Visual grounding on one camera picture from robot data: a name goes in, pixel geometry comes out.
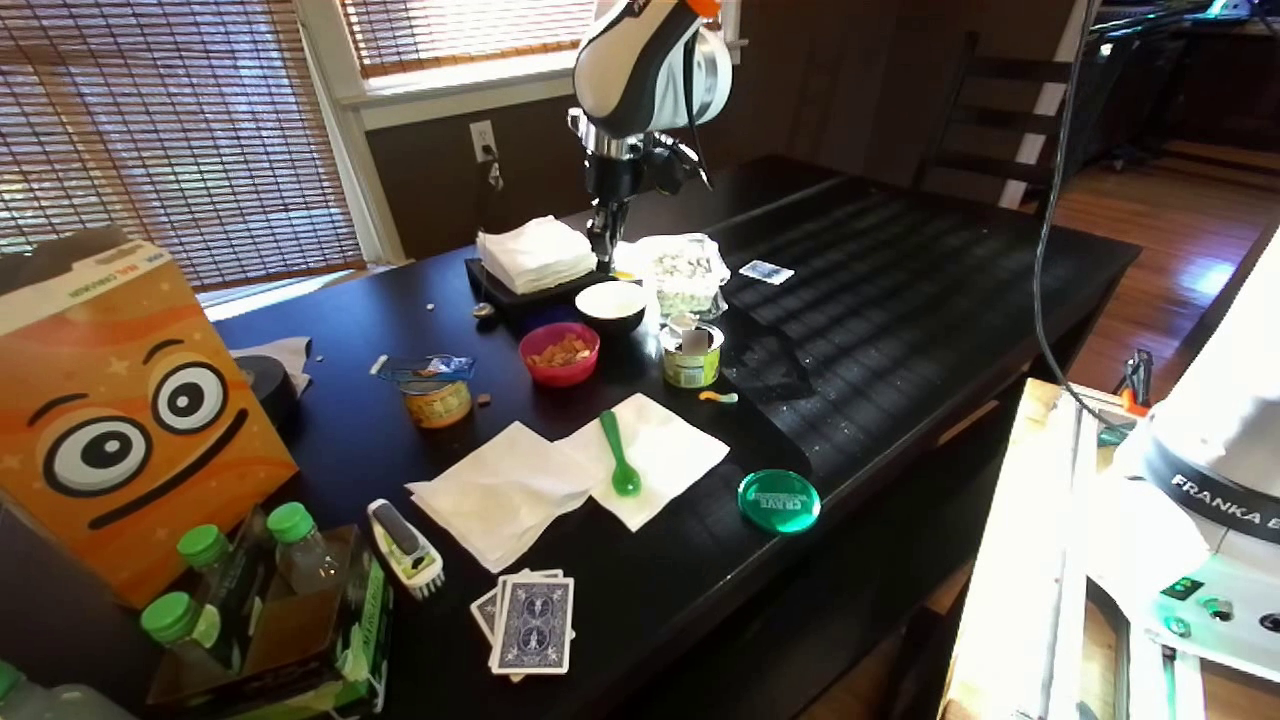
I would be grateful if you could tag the crumpled white paper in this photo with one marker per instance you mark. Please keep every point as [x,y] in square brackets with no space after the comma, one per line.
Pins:
[295,352]

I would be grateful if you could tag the orange cartoon face box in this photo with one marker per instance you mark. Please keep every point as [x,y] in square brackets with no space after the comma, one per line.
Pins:
[123,415]

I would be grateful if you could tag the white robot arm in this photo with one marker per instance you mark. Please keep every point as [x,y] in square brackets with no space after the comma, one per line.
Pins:
[1185,523]

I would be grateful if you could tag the white paper napkin left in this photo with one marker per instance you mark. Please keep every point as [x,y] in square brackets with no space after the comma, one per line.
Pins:
[500,499]

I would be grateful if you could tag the blue candy wrapper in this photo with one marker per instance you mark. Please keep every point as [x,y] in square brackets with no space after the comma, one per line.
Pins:
[447,367]

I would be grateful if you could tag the white paper napkin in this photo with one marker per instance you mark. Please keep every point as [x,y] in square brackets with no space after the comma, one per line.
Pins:
[500,499]
[663,444]

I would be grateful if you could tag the green cap bottle front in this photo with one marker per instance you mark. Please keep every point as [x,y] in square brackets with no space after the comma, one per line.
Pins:
[187,627]

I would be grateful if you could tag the green yogurt cup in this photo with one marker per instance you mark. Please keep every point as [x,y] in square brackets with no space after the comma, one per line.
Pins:
[692,362]

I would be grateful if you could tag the green cap bottle right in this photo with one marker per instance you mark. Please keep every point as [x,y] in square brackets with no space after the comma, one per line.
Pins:
[301,548]

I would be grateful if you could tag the red bowl with snacks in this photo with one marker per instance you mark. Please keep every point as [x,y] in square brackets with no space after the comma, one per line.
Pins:
[562,352]

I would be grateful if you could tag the single playing card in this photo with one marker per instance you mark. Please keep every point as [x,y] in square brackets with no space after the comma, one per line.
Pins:
[765,273]

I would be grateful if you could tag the black and white bowl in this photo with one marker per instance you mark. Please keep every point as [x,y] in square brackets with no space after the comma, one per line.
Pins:
[613,304]

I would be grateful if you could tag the white paper napkin right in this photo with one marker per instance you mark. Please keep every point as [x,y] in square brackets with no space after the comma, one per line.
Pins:
[663,444]

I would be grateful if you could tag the black tape roll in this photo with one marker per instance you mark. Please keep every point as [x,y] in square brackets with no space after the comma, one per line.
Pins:
[269,386]

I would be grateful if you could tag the green round lid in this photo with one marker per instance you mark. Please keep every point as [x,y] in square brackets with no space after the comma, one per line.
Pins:
[779,501]

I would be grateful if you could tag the wall power outlet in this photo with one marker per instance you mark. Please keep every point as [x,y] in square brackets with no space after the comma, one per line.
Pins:
[480,142]

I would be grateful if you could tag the green cap bottle back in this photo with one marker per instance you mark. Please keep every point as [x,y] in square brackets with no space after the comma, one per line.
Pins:
[217,560]

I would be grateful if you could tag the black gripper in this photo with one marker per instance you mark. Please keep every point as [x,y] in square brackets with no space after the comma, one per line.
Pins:
[610,185]

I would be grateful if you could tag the green cap bottle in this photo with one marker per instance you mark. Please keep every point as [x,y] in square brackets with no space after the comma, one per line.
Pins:
[187,627]
[217,560]
[301,548]

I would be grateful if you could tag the small yellow jar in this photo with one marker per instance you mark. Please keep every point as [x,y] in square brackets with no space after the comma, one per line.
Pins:
[439,401]

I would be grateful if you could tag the orange gummy worm object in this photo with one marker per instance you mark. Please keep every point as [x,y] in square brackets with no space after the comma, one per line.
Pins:
[717,397]

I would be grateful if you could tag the blue playing card deck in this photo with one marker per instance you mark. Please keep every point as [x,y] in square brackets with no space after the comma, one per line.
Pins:
[530,620]

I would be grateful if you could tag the green plastic spoon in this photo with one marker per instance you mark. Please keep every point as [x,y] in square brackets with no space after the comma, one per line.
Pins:
[624,477]

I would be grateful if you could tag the clear plastic food container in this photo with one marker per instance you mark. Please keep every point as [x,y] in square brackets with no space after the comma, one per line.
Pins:
[686,273]

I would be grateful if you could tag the white napkin stack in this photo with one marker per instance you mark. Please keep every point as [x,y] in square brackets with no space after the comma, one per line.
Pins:
[539,255]

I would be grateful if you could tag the black wooden chair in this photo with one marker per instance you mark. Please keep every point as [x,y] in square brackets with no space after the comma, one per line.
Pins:
[1003,129]

